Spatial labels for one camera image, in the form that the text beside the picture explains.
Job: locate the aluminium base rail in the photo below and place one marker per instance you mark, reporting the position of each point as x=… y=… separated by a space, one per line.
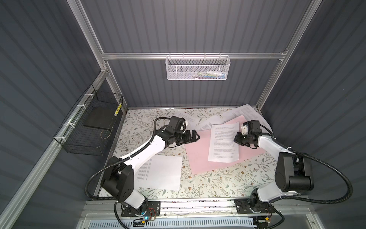
x=202 y=213

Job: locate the yellow marker in basket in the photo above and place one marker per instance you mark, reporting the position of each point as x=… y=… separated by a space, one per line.
x=118 y=109

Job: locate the white wire mesh basket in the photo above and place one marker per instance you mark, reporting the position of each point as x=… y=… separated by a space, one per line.
x=178 y=67

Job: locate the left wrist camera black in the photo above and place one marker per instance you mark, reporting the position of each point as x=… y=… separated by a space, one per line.
x=177 y=125

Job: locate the printed paper sheets right back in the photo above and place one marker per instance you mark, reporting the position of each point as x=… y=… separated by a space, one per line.
x=249 y=114

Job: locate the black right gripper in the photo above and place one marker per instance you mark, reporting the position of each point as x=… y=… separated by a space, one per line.
x=237 y=139

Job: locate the floral patterned table mat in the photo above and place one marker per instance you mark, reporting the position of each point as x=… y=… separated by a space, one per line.
x=236 y=181

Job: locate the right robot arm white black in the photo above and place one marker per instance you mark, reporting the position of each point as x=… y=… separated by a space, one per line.
x=293 y=173

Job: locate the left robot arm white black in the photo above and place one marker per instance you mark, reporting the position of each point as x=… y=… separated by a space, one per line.
x=118 y=179

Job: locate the markers in white basket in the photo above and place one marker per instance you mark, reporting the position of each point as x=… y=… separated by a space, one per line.
x=210 y=75

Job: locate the printed paper sheet back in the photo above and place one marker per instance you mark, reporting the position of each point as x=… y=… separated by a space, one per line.
x=192 y=122

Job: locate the black wire basket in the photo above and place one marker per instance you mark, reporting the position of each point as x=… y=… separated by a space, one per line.
x=91 y=125

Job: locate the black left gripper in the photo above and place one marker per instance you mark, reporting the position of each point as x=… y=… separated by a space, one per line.
x=188 y=140

